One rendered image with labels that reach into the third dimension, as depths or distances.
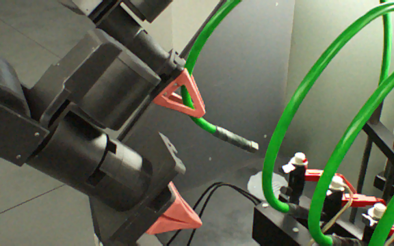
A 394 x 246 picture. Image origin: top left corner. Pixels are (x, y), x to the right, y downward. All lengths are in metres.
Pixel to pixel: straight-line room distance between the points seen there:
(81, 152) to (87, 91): 0.05
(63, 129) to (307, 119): 0.86
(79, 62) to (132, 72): 0.04
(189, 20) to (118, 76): 3.30
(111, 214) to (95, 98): 0.13
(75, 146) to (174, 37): 3.29
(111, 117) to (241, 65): 0.70
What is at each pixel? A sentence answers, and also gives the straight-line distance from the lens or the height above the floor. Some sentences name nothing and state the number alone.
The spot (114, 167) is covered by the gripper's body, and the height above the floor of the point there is 1.31.
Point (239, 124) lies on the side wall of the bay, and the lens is 1.12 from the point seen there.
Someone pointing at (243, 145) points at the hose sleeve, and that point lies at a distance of 0.78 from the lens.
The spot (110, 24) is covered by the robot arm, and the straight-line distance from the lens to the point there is 0.67.
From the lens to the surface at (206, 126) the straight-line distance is 0.74.
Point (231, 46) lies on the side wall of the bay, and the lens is 1.01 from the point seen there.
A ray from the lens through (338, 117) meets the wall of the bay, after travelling 1.09.
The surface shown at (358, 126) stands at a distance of 0.54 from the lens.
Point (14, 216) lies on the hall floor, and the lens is 2.47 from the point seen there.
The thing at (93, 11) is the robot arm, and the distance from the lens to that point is 0.67.
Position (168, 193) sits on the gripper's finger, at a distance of 0.43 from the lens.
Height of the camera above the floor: 1.54
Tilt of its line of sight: 31 degrees down
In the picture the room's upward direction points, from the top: straight up
